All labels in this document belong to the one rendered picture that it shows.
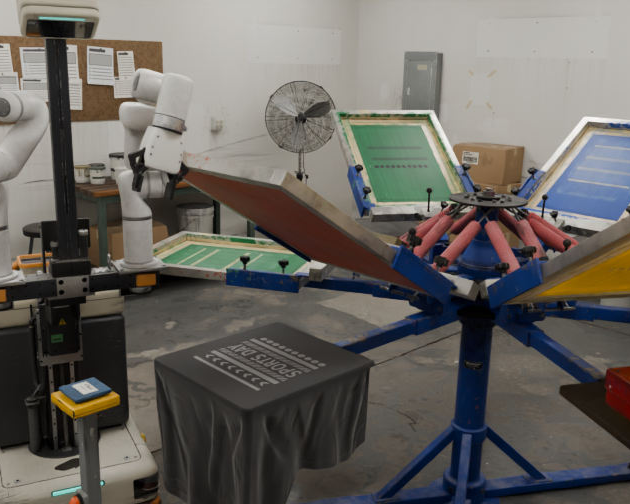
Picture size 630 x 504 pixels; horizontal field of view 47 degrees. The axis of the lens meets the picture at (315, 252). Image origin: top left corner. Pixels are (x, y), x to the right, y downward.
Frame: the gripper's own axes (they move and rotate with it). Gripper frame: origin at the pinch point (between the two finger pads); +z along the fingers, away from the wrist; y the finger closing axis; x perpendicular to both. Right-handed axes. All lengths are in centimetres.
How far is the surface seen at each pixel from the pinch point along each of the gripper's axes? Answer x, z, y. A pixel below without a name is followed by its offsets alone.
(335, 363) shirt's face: 16, 37, -63
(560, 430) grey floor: -2, 73, -269
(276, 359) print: 2, 40, -52
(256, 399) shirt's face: 19, 46, -32
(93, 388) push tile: -10, 53, -2
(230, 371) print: 0, 45, -38
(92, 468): -10, 75, -7
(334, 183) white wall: -380, -44, -454
